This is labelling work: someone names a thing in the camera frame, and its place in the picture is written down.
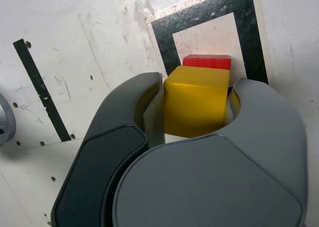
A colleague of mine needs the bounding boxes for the yellow cube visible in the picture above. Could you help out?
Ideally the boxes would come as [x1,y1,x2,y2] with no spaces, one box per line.
[163,65,231,139]

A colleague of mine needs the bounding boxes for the black tape square outline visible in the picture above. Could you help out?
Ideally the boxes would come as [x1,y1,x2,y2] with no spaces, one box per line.
[151,0,270,88]

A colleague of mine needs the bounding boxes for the black tape strip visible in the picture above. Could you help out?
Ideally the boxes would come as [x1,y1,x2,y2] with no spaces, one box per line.
[12,38,72,142]

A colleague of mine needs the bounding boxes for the red cube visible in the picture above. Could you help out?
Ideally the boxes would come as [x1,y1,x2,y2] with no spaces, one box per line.
[182,54,232,70]

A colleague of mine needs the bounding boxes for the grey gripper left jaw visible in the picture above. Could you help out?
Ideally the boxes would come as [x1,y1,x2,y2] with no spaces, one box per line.
[51,71,165,227]

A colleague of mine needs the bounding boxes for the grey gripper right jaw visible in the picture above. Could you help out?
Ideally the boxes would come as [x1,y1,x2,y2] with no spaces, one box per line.
[112,77,310,227]

